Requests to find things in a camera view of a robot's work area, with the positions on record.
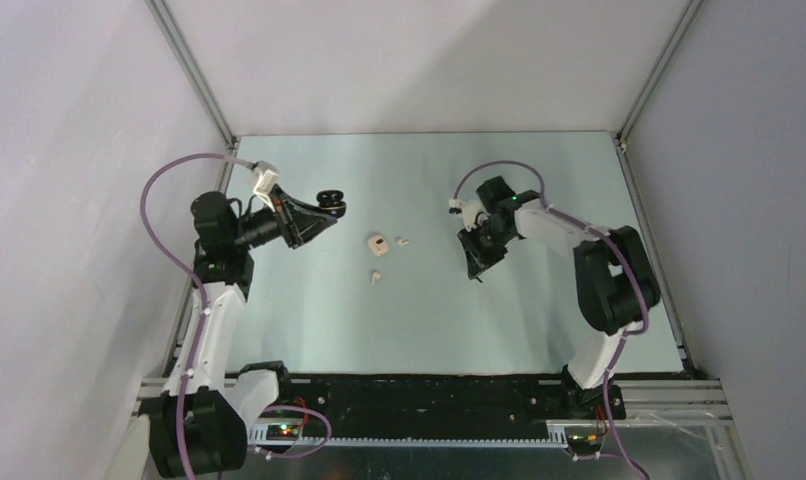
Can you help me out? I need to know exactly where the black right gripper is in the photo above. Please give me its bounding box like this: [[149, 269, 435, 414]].
[[459, 219, 516, 278]]

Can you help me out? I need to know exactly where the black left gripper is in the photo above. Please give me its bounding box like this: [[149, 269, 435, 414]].
[[231, 184, 337, 250]]

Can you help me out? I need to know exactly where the black glossy earbud charging case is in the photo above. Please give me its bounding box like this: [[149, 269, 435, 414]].
[[316, 189, 347, 218]]

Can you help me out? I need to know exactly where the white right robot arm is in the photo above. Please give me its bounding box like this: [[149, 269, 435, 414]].
[[448, 176, 661, 418]]

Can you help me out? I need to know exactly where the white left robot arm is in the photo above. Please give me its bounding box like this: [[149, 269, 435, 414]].
[[140, 185, 347, 479]]

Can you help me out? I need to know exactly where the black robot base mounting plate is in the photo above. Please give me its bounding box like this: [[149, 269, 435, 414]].
[[275, 374, 626, 441]]

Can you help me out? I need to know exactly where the beige square earbud case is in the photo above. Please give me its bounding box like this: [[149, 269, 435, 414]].
[[366, 234, 390, 257]]

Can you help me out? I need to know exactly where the right green circuit board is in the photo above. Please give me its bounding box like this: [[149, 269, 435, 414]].
[[568, 434, 606, 445]]

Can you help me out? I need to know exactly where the green circuit board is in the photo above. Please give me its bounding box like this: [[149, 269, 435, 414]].
[[568, 434, 606, 445], [265, 424, 301, 442]]

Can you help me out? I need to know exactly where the left green circuit board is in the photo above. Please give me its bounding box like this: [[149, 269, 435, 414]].
[[265, 424, 301, 442]]

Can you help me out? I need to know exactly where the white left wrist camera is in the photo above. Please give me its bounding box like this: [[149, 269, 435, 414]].
[[251, 161, 279, 209]]

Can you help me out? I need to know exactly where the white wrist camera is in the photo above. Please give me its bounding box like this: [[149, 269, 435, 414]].
[[251, 161, 279, 209], [448, 198, 489, 232]]

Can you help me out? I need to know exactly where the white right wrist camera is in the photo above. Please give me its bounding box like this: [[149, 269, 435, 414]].
[[448, 198, 489, 232]]

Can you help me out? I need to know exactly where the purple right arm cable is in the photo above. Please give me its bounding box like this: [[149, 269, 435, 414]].
[[451, 159, 651, 480]]

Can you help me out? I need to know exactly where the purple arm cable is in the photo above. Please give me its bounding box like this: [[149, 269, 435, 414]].
[[140, 152, 333, 480], [451, 159, 651, 480]]

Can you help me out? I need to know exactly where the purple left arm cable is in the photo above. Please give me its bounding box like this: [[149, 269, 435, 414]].
[[140, 152, 333, 480]]

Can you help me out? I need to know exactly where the white slotted cable duct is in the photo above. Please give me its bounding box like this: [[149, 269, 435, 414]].
[[247, 422, 569, 450]]

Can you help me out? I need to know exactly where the left aluminium frame post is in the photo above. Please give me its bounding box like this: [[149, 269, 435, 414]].
[[145, 0, 237, 150]]

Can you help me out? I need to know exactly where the aluminium frame post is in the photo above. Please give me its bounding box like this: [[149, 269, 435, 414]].
[[145, 0, 237, 150], [615, 0, 705, 152]]

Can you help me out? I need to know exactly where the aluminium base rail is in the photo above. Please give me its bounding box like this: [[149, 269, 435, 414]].
[[616, 380, 733, 427]]

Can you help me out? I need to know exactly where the right aluminium frame post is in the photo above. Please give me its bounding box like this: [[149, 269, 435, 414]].
[[615, 0, 705, 152]]

